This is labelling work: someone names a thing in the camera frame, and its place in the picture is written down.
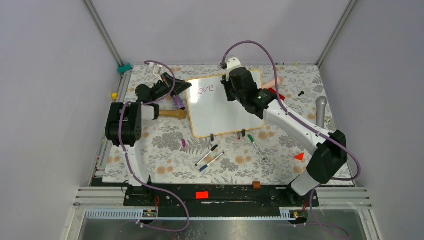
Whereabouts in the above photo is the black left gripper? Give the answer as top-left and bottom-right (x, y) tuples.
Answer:
(151, 72), (192, 103)

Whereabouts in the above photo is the purple glitter microphone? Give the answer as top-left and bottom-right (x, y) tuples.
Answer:
(172, 95), (185, 110)

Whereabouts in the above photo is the green cap marker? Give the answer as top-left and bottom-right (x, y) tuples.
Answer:
(247, 134), (266, 160)

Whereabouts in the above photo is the yellow framed whiteboard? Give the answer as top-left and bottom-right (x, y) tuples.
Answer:
(185, 74), (265, 138)

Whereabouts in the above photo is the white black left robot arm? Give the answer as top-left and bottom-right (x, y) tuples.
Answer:
(105, 72), (192, 187)

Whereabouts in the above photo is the red label sticker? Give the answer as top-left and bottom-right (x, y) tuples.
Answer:
(195, 191), (209, 200)

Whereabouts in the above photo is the orange red triangle block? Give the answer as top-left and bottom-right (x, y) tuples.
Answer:
(293, 152), (305, 161)

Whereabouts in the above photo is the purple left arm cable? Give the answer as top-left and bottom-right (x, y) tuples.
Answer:
(117, 60), (191, 233)

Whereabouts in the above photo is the wooden rolling pin handle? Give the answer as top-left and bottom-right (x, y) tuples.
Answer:
(159, 109), (187, 120)

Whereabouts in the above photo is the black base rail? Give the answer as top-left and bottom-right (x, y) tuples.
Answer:
(123, 183), (320, 216)

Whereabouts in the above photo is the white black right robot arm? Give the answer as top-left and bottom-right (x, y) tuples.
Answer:
(221, 66), (348, 206)

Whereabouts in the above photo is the white cable duct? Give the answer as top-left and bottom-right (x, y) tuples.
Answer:
(85, 207), (308, 221)

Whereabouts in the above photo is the blue cap whiteboard marker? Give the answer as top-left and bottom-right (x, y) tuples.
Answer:
(199, 151), (225, 172)

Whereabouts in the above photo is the floral table mat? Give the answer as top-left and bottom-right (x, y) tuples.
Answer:
(102, 65), (327, 185)

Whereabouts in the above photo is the black cap whiteboard marker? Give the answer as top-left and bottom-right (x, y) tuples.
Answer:
(195, 144), (219, 167)

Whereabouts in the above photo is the red plastic tray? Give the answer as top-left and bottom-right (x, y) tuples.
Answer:
(273, 91), (286, 101)

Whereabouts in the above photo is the orange brown cylinder block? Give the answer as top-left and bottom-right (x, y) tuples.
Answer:
(252, 181), (262, 190)

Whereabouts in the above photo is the teal corner clamp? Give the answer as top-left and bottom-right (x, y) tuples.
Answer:
(117, 63), (133, 74)

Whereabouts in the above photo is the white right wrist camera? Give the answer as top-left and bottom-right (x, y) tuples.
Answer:
(225, 57), (243, 73)

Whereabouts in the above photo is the silver microphone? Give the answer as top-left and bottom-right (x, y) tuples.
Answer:
(315, 96), (328, 129)

